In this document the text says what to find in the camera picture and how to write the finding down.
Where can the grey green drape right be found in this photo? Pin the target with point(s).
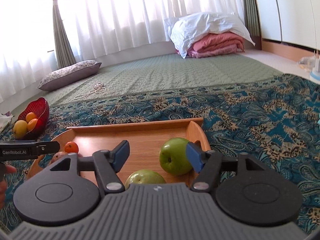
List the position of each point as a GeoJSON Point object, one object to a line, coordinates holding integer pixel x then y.
{"type": "Point", "coordinates": [251, 16]}

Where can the green apple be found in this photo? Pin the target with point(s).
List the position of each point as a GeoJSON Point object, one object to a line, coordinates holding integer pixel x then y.
{"type": "Point", "coordinates": [144, 177]}
{"type": "Point", "coordinates": [172, 157]}

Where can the teal paisley cloth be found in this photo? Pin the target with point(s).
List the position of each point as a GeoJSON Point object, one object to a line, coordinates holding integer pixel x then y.
{"type": "Point", "coordinates": [270, 125]}

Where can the red fruit bowl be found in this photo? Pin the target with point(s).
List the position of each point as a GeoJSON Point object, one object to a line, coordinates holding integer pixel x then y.
{"type": "Point", "coordinates": [41, 108]}

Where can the grey green drape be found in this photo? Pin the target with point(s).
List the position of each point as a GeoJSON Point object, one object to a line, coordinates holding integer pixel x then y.
{"type": "Point", "coordinates": [63, 51]}
{"type": "Point", "coordinates": [251, 16]}

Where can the orange in bowl rear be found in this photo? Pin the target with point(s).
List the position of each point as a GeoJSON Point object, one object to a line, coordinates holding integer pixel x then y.
{"type": "Point", "coordinates": [30, 116]}

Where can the floral grey pillow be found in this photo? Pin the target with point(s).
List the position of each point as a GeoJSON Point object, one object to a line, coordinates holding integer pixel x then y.
{"type": "Point", "coordinates": [68, 75]}

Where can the small tangerine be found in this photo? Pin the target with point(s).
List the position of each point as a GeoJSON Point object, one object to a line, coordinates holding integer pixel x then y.
{"type": "Point", "coordinates": [71, 147]}

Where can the yellow fruit in bowl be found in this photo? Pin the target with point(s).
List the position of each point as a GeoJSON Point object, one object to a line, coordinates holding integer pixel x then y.
{"type": "Point", "coordinates": [20, 129]}

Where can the large brownish orange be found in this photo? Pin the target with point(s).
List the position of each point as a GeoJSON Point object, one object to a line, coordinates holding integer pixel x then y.
{"type": "Point", "coordinates": [57, 156]}

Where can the orange in bowl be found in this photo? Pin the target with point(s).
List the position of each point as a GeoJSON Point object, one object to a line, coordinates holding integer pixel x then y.
{"type": "Point", "coordinates": [30, 116]}
{"type": "Point", "coordinates": [31, 125]}

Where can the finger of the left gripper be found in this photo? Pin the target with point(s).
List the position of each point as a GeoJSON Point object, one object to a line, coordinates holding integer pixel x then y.
{"type": "Point", "coordinates": [49, 147]}

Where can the wooden serving tray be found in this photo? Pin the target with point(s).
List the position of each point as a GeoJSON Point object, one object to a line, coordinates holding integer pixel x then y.
{"type": "Point", "coordinates": [145, 139]}

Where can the light blue cloth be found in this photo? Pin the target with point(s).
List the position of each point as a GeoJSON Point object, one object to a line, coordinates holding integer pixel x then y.
{"type": "Point", "coordinates": [319, 121]}

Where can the crumpled white cloth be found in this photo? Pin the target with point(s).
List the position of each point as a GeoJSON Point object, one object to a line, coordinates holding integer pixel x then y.
{"type": "Point", "coordinates": [5, 120]}

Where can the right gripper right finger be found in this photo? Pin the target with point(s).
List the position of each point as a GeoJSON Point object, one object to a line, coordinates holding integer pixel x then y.
{"type": "Point", "coordinates": [208, 165]}

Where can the white pillow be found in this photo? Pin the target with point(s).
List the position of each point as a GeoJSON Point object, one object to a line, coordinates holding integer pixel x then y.
{"type": "Point", "coordinates": [187, 30]}

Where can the folded pink blanket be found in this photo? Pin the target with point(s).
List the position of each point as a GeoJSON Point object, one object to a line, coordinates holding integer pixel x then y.
{"type": "Point", "coordinates": [216, 44]}

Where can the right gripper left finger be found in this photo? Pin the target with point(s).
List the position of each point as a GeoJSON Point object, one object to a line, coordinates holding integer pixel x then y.
{"type": "Point", "coordinates": [106, 164]}

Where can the person's left hand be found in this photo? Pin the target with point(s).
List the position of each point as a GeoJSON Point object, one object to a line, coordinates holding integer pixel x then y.
{"type": "Point", "coordinates": [3, 185]}

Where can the clear plastic bag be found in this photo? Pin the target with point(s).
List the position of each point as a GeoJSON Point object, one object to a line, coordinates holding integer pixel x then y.
{"type": "Point", "coordinates": [307, 63]}

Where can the orange in bowl front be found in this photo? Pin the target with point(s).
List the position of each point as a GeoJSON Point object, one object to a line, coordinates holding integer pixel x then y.
{"type": "Point", "coordinates": [31, 125]}

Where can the grey green drape left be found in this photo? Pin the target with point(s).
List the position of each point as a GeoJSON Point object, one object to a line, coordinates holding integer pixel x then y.
{"type": "Point", "coordinates": [63, 51]}

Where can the green quilted mat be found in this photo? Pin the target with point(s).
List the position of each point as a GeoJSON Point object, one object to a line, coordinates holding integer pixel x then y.
{"type": "Point", "coordinates": [158, 73]}

